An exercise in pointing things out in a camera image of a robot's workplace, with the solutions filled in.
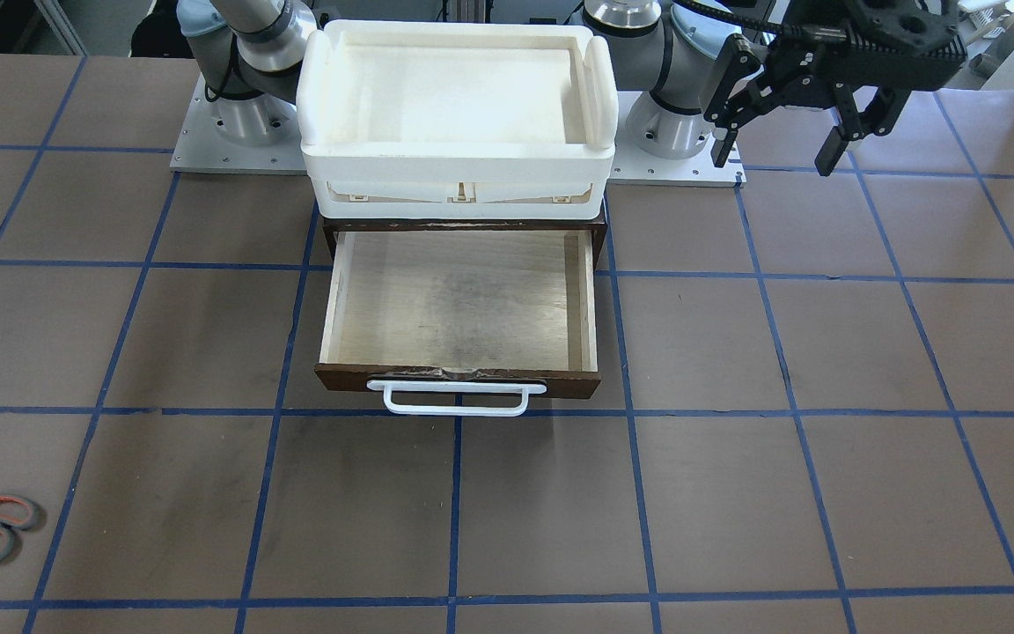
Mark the white plastic tray cabinet top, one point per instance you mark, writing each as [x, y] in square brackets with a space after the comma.
[457, 121]

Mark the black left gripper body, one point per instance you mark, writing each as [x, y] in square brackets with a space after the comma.
[790, 81]

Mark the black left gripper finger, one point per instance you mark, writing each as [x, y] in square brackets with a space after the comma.
[879, 118]
[730, 115]

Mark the wooden drawer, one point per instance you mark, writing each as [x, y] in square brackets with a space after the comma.
[482, 307]

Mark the dark wooden cabinet body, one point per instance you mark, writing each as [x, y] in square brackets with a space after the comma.
[597, 227]

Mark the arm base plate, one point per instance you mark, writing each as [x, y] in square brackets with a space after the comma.
[248, 136]
[634, 166]

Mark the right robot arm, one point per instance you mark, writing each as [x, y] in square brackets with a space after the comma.
[253, 49]

